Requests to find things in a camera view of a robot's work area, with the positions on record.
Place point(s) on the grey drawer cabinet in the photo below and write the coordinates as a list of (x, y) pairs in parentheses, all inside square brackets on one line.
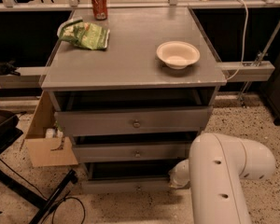
[(129, 75)]

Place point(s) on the grey middle drawer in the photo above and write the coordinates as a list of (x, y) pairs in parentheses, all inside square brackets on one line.
[(131, 151)]

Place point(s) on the cardboard box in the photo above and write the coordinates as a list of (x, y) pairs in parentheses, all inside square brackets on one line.
[(46, 145)]

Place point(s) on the grey metal rail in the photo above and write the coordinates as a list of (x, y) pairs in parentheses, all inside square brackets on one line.
[(246, 72)]

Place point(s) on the green chip bag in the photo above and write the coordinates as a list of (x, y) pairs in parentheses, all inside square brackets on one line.
[(85, 35)]

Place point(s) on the black chair base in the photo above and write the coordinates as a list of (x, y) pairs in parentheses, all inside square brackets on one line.
[(15, 161)]

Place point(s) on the grey bottom drawer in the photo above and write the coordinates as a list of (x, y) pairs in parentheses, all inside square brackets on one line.
[(128, 176)]

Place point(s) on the white paper bowl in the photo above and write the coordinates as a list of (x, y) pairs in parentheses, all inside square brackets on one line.
[(177, 54)]

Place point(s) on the grey top drawer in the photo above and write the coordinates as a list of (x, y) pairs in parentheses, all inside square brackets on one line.
[(132, 121)]

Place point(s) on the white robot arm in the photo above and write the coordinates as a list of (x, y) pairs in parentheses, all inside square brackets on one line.
[(214, 168)]

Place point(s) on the red soda can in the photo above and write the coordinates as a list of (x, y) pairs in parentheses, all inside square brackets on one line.
[(99, 9)]

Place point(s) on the grey drawer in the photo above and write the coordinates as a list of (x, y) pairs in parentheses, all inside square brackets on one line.
[(131, 151), (128, 176), (132, 121)]

